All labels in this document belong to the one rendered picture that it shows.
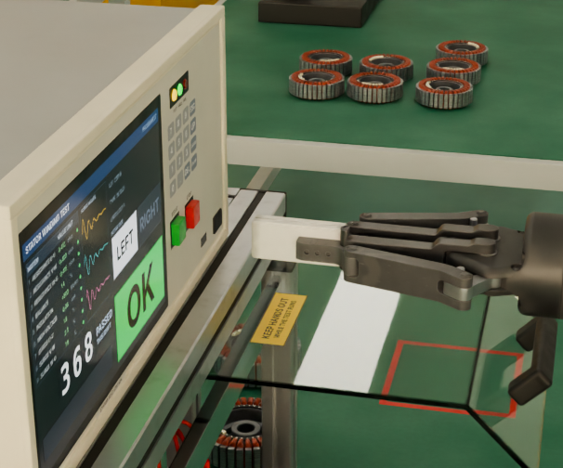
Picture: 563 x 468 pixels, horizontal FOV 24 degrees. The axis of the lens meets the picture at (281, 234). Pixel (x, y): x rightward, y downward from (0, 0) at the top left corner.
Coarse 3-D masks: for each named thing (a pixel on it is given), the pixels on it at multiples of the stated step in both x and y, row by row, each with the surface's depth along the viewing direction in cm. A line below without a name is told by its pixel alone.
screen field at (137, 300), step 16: (160, 240) 99; (160, 256) 99; (144, 272) 96; (160, 272) 100; (128, 288) 93; (144, 288) 96; (160, 288) 100; (128, 304) 93; (144, 304) 97; (128, 320) 93; (144, 320) 97; (128, 336) 94
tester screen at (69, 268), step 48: (144, 144) 93; (96, 192) 85; (144, 192) 94; (48, 240) 78; (96, 240) 85; (48, 288) 78; (96, 288) 86; (48, 336) 79; (96, 336) 87; (48, 384) 80
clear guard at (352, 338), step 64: (256, 320) 114; (320, 320) 114; (384, 320) 114; (448, 320) 114; (512, 320) 119; (256, 384) 105; (320, 384) 105; (384, 384) 105; (448, 384) 105; (512, 448) 103
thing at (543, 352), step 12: (528, 324) 117; (540, 324) 114; (552, 324) 115; (516, 336) 117; (528, 336) 116; (540, 336) 112; (552, 336) 113; (528, 348) 116; (540, 348) 110; (552, 348) 112; (540, 360) 108; (552, 360) 110; (528, 372) 108; (540, 372) 107; (552, 372) 108; (516, 384) 108; (528, 384) 107; (540, 384) 107; (516, 396) 108; (528, 396) 108
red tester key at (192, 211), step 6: (192, 204) 105; (198, 204) 106; (186, 210) 105; (192, 210) 105; (198, 210) 106; (186, 216) 105; (192, 216) 105; (198, 216) 106; (192, 222) 105; (198, 222) 107
